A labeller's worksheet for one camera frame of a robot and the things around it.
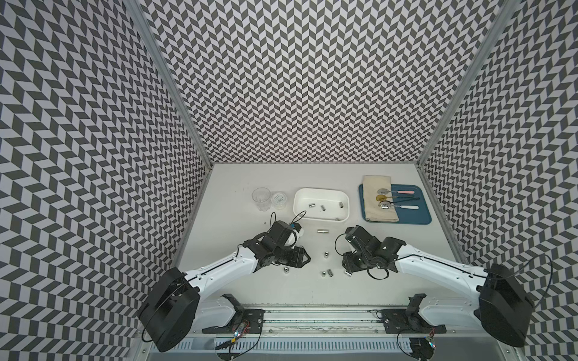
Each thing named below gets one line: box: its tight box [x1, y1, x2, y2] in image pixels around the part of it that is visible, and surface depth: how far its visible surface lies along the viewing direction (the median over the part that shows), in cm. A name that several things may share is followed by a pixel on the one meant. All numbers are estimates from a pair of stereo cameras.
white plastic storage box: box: [292, 188, 350, 223], surface depth 103 cm
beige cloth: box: [362, 175, 400, 222], surface depth 104 cm
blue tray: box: [358, 183, 432, 225], surface depth 103 cm
